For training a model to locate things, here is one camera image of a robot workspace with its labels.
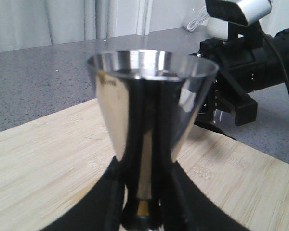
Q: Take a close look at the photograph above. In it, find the white cable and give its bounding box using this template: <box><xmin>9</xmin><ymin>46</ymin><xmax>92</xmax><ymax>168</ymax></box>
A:
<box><xmin>185</xmin><ymin>6</ymin><xmax>208</xmax><ymax>32</ymax></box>

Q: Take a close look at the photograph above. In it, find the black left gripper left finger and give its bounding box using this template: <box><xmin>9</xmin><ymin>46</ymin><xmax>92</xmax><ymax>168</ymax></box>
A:
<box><xmin>43</xmin><ymin>158</ymin><xmax>125</xmax><ymax>231</ymax></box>

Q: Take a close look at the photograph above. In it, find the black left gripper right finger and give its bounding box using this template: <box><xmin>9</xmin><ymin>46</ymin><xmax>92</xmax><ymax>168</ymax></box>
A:
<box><xmin>160</xmin><ymin>162</ymin><xmax>248</xmax><ymax>231</ymax></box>

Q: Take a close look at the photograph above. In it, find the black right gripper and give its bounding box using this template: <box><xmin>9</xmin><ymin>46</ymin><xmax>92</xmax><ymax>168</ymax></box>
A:
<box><xmin>198</xmin><ymin>38</ymin><xmax>279</xmax><ymax>126</ymax></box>

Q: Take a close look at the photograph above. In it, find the wooden cutting board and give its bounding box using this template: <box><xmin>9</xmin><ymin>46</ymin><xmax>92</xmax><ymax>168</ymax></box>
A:
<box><xmin>0</xmin><ymin>99</ymin><xmax>289</xmax><ymax>231</ymax></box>

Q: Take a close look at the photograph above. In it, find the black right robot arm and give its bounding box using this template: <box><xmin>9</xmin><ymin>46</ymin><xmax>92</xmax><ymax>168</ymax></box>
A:
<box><xmin>196</xmin><ymin>22</ymin><xmax>289</xmax><ymax>126</ymax></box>

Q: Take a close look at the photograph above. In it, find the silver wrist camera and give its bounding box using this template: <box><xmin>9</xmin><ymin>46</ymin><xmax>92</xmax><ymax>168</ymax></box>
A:
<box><xmin>205</xmin><ymin>0</ymin><xmax>272</xmax><ymax>49</ymax></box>

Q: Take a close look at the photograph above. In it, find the steel double jigger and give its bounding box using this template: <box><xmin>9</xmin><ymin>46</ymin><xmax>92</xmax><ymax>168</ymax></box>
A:
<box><xmin>87</xmin><ymin>49</ymin><xmax>219</xmax><ymax>231</ymax></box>

